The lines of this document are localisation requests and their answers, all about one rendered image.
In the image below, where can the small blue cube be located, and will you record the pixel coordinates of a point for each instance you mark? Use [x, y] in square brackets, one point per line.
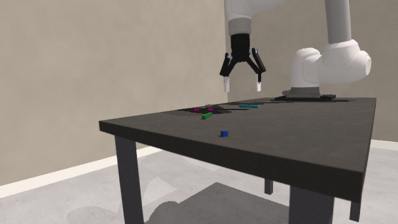
[224, 133]

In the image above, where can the green rod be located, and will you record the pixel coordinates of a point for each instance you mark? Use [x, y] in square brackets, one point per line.
[205, 116]

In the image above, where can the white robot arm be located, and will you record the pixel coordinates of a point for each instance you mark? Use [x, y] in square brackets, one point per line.
[341, 62]

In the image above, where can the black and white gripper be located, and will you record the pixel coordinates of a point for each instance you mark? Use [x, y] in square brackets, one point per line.
[240, 44]

